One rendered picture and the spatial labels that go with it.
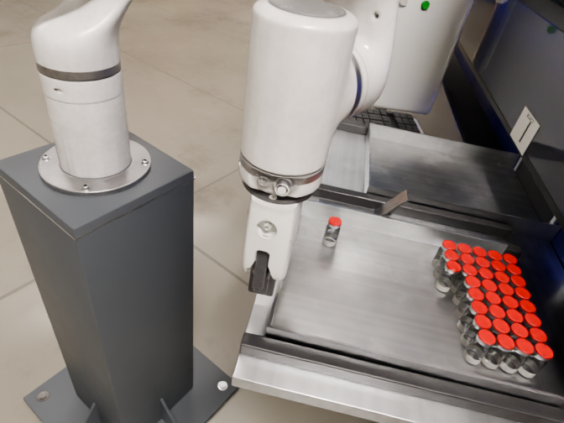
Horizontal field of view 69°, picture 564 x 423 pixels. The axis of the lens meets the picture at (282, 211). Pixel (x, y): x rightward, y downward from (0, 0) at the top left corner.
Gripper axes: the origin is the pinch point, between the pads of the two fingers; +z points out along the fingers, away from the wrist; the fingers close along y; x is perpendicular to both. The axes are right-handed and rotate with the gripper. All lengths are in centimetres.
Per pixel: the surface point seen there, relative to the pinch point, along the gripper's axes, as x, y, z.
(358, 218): -12.2, 19.5, 2.3
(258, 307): -0.1, -1.0, 4.5
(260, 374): -2.4, -10.0, 4.5
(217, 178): 47, 146, 92
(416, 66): -26, 92, -2
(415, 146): -25, 54, 4
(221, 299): 21, 67, 92
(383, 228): -16.6, 19.4, 3.2
